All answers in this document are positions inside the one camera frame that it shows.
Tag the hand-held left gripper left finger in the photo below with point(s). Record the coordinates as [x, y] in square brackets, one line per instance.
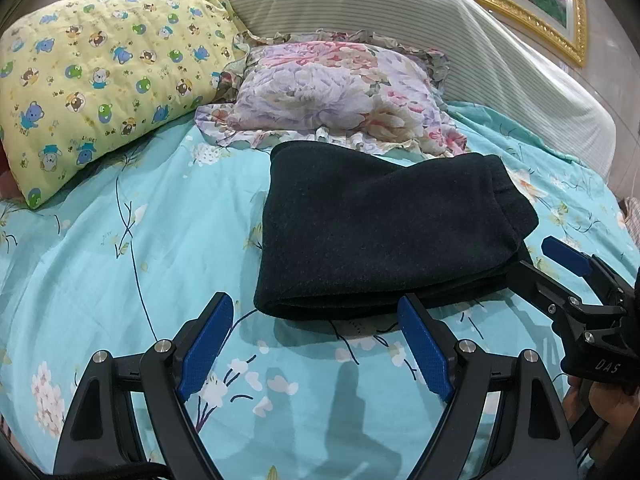
[207, 345]

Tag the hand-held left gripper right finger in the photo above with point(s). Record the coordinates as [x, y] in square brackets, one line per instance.
[425, 350]

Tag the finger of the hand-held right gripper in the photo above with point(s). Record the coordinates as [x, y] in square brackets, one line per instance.
[567, 257]
[540, 282]

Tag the black pants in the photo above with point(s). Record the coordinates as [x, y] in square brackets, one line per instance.
[375, 225]

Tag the person's right hand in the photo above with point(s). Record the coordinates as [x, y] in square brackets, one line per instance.
[607, 405]

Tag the pink striped cloth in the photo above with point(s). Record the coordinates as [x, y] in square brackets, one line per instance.
[631, 220]

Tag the turquoise floral bed sheet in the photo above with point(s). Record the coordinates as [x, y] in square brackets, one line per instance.
[175, 240]

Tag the gold framed flower picture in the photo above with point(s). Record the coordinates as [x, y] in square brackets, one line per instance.
[575, 20]

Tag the red cloth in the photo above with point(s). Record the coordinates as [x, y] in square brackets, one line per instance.
[5, 175]

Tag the floral ruffled pillow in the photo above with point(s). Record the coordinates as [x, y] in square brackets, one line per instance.
[325, 85]

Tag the yellow cartoon print pillow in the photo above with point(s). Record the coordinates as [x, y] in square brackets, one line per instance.
[100, 70]

